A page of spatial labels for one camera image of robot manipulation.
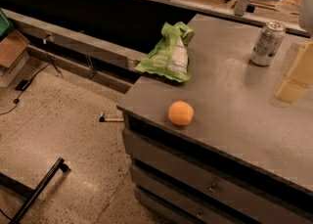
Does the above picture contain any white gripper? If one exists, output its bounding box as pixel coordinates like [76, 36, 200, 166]
[275, 0, 313, 103]

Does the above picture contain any silver green 7up can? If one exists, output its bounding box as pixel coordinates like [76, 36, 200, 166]
[250, 22, 286, 67]

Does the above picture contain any grey drawer cabinet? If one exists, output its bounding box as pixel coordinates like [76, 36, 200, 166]
[118, 15, 313, 224]

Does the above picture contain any orange fruit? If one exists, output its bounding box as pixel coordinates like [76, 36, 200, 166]
[168, 101, 194, 126]

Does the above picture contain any green chip bag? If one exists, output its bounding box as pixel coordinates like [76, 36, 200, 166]
[135, 22, 195, 82]

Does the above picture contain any small wooden stick tool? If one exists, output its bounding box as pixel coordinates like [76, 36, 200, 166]
[99, 112, 124, 122]

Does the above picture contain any cardboard box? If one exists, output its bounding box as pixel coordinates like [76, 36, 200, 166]
[0, 29, 29, 87]

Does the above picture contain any black metal stand leg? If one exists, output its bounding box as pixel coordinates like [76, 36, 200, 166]
[0, 157, 70, 224]

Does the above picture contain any green bin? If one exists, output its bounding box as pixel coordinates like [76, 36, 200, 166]
[0, 9, 14, 38]

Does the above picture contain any black power adapter with cable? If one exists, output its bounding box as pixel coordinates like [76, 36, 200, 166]
[0, 33, 63, 116]

